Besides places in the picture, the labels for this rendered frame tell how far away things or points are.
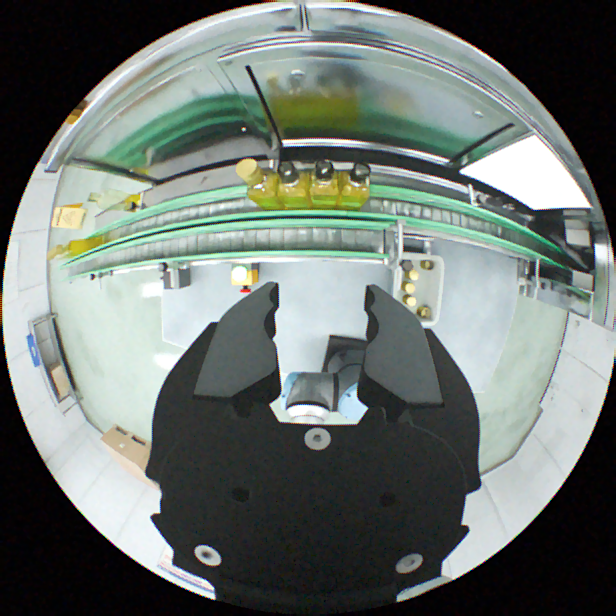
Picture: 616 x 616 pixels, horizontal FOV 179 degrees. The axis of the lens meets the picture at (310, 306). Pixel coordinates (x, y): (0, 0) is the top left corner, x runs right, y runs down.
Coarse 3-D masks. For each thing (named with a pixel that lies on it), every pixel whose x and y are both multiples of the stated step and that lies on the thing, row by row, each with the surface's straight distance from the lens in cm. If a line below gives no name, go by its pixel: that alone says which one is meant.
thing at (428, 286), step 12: (408, 252) 68; (396, 276) 66; (420, 276) 77; (432, 276) 77; (420, 288) 78; (432, 288) 77; (420, 300) 79; (432, 300) 77; (432, 312) 77; (432, 324) 75
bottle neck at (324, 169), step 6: (318, 162) 36; (324, 162) 36; (330, 162) 36; (318, 168) 37; (324, 168) 38; (330, 168) 35; (318, 174) 36; (324, 174) 35; (330, 174) 36; (318, 180) 39; (324, 180) 37; (330, 180) 39
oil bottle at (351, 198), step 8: (344, 176) 41; (344, 184) 40; (352, 184) 40; (368, 184) 41; (344, 192) 41; (352, 192) 40; (360, 192) 40; (368, 192) 41; (344, 200) 45; (352, 200) 44; (360, 200) 44; (336, 208) 54; (344, 208) 52; (352, 208) 51
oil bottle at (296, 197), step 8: (304, 176) 41; (280, 184) 40; (296, 184) 40; (304, 184) 40; (280, 192) 41; (288, 192) 40; (296, 192) 40; (304, 192) 41; (288, 200) 44; (296, 200) 44; (304, 200) 44; (288, 208) 51; (296, 208) 51; (304, 208) 51
